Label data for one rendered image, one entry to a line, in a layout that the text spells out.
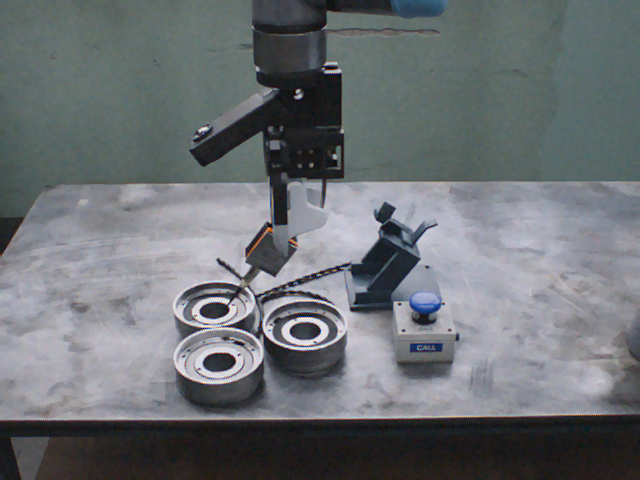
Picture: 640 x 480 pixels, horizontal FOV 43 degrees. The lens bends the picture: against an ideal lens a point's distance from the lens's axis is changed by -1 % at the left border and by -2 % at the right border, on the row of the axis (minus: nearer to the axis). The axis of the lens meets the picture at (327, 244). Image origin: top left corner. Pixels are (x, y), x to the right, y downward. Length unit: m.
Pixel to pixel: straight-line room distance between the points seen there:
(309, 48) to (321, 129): 0.09
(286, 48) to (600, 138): 2.07
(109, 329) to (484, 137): 1.81
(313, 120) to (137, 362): 0.39
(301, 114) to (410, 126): 1.80
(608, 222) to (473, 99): 1.32
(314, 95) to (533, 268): 0.51
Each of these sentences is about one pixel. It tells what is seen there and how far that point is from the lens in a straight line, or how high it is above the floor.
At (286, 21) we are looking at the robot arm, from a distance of 0.82.
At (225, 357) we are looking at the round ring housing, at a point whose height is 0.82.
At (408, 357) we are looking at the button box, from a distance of 1.03.
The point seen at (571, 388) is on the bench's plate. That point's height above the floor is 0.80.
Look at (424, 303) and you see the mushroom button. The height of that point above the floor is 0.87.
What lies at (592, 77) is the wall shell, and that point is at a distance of 2.73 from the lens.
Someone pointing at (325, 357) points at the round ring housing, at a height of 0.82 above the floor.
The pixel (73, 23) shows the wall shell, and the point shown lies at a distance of 2.64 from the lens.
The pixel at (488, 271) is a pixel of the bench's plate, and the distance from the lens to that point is 1.23.
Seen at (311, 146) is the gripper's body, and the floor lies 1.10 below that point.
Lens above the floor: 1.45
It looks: 31 degrees down
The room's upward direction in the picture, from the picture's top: straight up
